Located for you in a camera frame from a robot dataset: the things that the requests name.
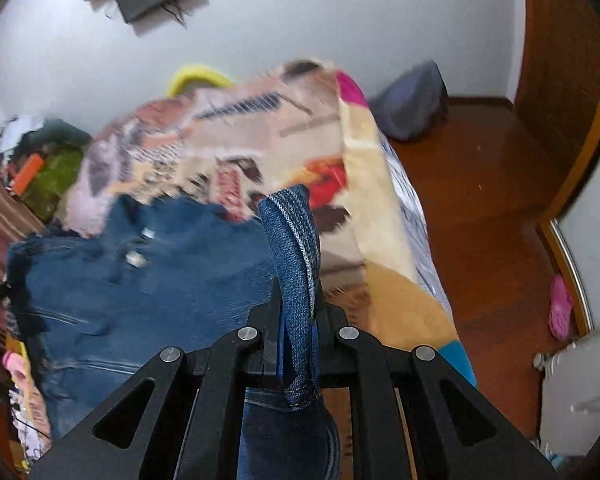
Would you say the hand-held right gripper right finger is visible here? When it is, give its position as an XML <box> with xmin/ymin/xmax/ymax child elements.
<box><xmin>312</xmin><ymin>280</ymin><xmax>561</xmax><ymax>480</ymax></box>

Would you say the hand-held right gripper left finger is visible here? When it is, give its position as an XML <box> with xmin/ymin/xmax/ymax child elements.
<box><xmin>27</xmin><ymin>277</ymin><xmax>284</xmax><ymax>480</ymax></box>

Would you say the blue denim jacket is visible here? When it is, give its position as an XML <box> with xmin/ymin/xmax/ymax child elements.
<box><xmin>5</xmin><ymin>184</ymin><xmax>342</xmax><ymax>480</ymax></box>

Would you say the pile of clothes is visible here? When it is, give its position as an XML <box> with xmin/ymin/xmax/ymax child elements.
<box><xmin>0</xmin><ymin>115</ymin><xmax>93</xmax><ymax>161</ymax></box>

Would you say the striped red curtain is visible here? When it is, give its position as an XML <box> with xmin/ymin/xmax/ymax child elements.
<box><xmin>0</xmin><ymin>85</ymin><xmax>48</xmax><ymax>321</ymax></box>

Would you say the orange box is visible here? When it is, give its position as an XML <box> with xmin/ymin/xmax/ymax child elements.
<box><xmin>11</xmin><ymin>153</ymin><xmax>47</xmax><ymax>197</ymax></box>

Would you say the green patterned box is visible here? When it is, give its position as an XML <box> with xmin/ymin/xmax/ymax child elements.
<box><xmin>24</xmin><ymin>147</ymin><xmax>85</xmax><ymax>222</ymax></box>

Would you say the printed blanket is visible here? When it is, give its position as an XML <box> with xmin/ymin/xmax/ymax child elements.
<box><xmin>65</xmin><ymin>59</ymin><xmax>477</xmax><ymax>388</ymax></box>

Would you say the pink slipper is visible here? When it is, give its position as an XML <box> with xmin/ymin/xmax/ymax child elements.
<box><xmin>548</xmin><ymin>275</ymin><xmax>576</xmax><ymax>341</ymax></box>

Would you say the grey backpack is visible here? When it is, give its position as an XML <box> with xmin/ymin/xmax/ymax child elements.
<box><xmin>367</xmin><ymin>60</ymin><xmax>451</xmax><ymax>142</ymax></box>

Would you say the white cabinet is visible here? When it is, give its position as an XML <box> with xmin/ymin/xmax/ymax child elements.
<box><xmin>532</xmin><ymin>319</ymin><xmax>600</xmax><ymax>457</ymax></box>

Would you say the yellow cushion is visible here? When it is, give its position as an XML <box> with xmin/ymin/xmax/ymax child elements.
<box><xmin>167</xmin><ymin>63</ymin><xmax>237</xmax><ymax>99</ymax></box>

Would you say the wooden door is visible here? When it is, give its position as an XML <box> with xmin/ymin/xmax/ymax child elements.
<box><xmin>511</xmin><ymin>0</ymin><xmax>600</xmax><ymax>233</ymax></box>

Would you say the black monitor cable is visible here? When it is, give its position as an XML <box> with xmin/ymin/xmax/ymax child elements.
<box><xmin>161</xmin><ymin>1</ymin><xmax>190</xmax><ymax>30</ymax></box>

